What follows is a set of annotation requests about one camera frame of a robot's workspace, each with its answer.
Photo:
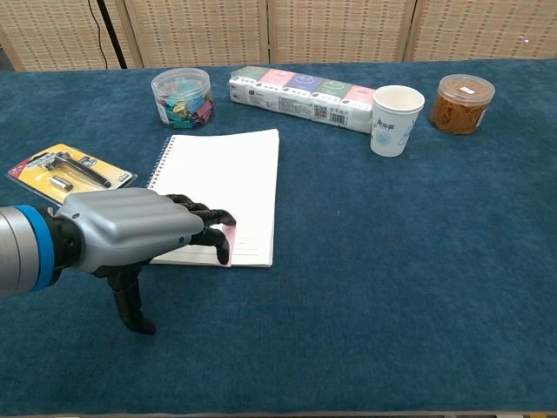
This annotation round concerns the white paper cup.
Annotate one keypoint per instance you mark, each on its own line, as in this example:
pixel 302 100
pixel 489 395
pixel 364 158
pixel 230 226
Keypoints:
pixel 393 126

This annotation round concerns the white spiral notebook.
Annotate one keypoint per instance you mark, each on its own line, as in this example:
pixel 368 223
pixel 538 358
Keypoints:
pixel 235 170

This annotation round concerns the blue table cloth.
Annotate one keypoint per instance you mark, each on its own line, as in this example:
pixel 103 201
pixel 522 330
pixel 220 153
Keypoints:
pixel 370 283

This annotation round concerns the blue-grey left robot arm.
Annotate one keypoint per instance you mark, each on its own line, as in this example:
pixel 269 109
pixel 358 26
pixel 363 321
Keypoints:
pixel 22 252

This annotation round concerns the clear jar of rubber bands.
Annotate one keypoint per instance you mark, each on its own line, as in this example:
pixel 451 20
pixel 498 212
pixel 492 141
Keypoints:
pixel 461 104

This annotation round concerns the clear jar of binder clips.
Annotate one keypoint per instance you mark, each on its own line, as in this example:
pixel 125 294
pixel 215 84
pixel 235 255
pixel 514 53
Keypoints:
pixel 183 100

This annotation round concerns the black tripod stand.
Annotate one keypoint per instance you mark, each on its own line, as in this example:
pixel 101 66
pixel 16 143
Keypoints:
pixel 111 30

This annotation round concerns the multicolour tissue pack row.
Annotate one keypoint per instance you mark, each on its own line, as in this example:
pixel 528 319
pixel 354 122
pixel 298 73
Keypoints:
pixel 296 93

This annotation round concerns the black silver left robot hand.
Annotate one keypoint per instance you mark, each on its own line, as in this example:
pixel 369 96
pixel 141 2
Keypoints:
pixel 130 226

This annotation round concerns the yellow razor blister pack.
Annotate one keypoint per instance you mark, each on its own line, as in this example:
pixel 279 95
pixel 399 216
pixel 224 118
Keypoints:
pixel 100 167

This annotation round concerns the small pink strip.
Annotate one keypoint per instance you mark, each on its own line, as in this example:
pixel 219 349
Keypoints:
pixel 231 244

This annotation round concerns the bamboo folding screen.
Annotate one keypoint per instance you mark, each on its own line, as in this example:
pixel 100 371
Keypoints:
pixel 339 30

